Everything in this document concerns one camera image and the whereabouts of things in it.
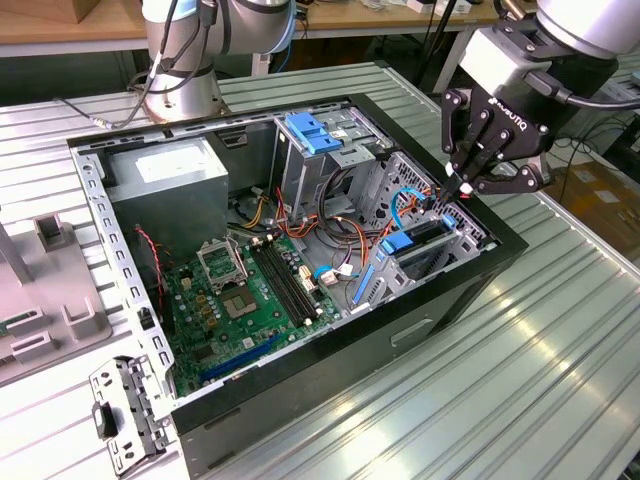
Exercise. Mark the hard disk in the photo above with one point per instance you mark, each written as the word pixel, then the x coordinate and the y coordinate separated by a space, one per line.
pixel 397 245

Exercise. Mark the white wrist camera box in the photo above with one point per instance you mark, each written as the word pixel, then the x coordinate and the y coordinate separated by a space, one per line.
pixel 500 65

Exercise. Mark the blue expansion slot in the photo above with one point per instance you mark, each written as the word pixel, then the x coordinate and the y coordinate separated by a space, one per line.
pixel 240 359

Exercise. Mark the black tripod stand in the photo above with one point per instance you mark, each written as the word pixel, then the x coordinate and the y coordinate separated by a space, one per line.
pixel 441 30

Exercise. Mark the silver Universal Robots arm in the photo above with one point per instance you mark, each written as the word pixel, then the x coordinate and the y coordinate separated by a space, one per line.
pixel 195 95

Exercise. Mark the metal expansion bracket retainer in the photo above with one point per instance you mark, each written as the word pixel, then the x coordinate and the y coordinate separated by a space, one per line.
pixel 135 400

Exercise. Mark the green motherboard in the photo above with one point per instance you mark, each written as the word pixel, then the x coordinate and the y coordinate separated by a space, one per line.
pixel 272 305

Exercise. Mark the black case fan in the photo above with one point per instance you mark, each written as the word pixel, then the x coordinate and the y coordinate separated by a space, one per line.
pixel 150 280

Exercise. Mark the small white box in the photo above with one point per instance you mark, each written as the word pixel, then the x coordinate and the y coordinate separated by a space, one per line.
pixel 420 6

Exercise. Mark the blue plastic drive latch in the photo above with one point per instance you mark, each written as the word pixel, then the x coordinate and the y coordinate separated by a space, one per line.
pixel 310 135

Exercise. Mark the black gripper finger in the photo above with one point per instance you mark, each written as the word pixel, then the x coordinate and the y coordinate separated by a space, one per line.
pixel 515 181
pixel 455 125

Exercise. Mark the grey power supply unit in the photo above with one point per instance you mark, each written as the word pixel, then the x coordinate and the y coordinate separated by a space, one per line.
pixel 170 210

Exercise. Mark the black open PC case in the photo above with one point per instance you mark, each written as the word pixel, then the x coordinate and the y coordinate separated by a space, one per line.
pixel 325 380

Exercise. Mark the long wooden desk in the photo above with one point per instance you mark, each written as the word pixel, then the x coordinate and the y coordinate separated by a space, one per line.
pixel 360 20

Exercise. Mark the large labelled cardboard box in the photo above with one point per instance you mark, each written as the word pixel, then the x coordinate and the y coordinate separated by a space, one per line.
pixel 600 200

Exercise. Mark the CPU socket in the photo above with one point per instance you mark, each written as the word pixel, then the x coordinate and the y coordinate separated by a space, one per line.
pixel 238 302

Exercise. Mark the grey optical drive cage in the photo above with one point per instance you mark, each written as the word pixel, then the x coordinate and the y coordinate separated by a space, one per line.
pixel 300 175

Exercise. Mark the green RAM stick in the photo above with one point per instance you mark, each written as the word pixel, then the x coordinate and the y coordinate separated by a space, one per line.
pixel 4 327

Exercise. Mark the grey parts rack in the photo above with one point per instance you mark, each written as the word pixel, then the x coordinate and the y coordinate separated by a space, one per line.
pixel 50 280

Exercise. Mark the square brown base plate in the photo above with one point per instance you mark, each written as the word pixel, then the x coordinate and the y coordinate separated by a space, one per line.
pixel 222 107

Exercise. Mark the black plastic latch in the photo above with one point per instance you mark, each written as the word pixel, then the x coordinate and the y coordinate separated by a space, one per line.
pixel 104 421

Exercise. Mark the grey metal disk bay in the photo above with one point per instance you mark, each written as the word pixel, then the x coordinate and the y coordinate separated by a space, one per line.
pixel 390 280

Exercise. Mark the black RAM slot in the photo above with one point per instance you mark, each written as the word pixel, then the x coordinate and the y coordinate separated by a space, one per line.
pixel 280 285
pixel 295 280

